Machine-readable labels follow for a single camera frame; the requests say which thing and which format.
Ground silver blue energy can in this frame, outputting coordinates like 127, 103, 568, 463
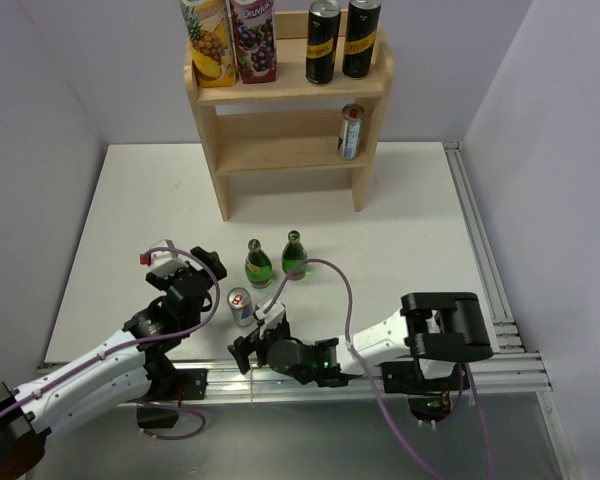
227, 287, 254, 327

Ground black yellow tonic can front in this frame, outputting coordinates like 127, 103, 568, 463
306, 1, 341, 85

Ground black yellow tonic can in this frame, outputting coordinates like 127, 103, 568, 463
342, 0, 382, 79
306, 1, 341, 85

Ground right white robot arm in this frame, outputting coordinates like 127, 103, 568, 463
228, 292, 493, 390

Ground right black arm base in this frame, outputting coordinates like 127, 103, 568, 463
380, 361, 469, 427

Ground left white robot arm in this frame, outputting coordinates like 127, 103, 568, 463
0, 241, 227, 479

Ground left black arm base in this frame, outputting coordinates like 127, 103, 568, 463
135, 354, 209, 441

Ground wooden three-tier shelf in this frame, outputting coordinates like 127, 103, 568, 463
184, 11, 395, 220

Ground left green glass bottle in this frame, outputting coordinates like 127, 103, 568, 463
245, 239, 273, 288

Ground green glass bottle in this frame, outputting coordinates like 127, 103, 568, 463
281, 230, 308, 280
245, 239, 273, 288

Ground right green glass bottle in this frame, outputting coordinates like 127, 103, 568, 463
281, 230, 308, 280

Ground pineapple juice carton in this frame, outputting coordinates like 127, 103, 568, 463
179, 0, 237, 88

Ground grape juice carton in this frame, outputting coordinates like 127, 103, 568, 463
229, 0, 277, 84

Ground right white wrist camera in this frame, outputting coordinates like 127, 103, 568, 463
254, 295, 286, 338

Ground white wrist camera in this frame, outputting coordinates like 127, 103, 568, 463
254, 295, 286, 338
139, 239, 187, 278

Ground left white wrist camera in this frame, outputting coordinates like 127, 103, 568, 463
139, 239, 187, 278

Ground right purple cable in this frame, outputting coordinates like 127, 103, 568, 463
259, 257, 494, 480

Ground purple cable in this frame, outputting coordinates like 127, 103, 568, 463
0, 247, 220, 446
259, 257, 494, 480

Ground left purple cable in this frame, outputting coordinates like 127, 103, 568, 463
0, 247, 220, 446

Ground aluminium rail frame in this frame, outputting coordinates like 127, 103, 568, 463
29, 140, 581, 480

